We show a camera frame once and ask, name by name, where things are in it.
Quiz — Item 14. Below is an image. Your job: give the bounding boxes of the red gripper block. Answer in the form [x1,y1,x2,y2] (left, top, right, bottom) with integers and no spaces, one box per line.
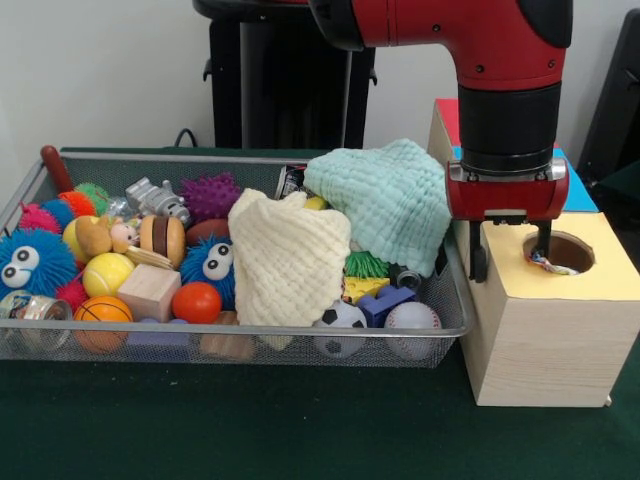
[444,158,570,284]

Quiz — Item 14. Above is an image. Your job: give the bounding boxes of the multicolour patterned cloth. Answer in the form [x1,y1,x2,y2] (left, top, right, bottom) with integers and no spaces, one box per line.
[524,249,580,276]

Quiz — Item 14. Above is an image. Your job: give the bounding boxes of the mint waffle cloth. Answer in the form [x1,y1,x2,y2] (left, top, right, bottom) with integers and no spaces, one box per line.
[304,138,456,279]

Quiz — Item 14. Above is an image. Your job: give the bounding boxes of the cream waffle cloth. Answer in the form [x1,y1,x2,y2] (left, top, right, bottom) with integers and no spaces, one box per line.
[227,188,354,327]

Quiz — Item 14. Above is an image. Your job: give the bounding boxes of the wooden box with three holes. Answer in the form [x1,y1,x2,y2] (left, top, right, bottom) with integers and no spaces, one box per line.
[427,97,640,407]

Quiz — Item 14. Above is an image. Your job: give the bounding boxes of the shallow clear mesh bin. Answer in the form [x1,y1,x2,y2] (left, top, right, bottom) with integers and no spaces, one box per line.
[0,149,476,369]

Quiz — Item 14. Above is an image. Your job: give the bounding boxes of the neighbouring green covered table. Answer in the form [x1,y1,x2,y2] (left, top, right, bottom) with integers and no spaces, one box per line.
[587,159,640,231]

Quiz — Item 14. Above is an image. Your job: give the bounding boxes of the white baseball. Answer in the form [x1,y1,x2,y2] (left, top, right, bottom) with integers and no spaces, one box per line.
[383,300,444,361]

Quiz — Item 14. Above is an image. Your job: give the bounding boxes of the black upright stand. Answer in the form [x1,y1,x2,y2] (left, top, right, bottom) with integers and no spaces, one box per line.
[574,7,640,176]

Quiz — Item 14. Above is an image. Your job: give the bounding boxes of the dark green table cloth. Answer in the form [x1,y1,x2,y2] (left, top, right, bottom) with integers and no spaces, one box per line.
[0,144,640,480]

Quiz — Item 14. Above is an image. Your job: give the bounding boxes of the small blue spiky eyed ball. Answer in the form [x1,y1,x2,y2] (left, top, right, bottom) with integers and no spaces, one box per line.
[179,235,237,310]

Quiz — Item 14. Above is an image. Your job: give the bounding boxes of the orange red smooth ball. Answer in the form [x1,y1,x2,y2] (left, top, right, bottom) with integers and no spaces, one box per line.
[172,281,223,325]

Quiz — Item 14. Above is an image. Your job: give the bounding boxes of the toy hamburger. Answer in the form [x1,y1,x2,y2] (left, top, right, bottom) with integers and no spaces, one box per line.
[138,214,186,269]

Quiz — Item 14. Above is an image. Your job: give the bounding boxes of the pale wooden cube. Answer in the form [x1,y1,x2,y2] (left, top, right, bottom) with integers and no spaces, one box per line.
[117,263,182,324]

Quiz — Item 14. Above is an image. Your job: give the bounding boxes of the yellow tennis ball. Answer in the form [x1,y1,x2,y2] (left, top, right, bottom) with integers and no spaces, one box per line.
[82,252,136,299]

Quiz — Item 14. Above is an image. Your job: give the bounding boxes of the small orange basketball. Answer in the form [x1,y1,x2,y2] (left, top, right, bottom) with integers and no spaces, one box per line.
[73,295,135,354]

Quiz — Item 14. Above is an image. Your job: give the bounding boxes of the blue spiky ball with eyes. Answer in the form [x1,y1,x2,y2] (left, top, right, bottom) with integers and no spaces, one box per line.
[0,227,79,301]

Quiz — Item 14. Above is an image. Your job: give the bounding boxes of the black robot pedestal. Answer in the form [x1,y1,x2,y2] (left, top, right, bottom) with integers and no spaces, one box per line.
[192,0,379,150]

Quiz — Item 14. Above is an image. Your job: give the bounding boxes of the black looped cable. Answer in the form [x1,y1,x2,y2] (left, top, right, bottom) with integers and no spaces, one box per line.
[174,128,204,149]

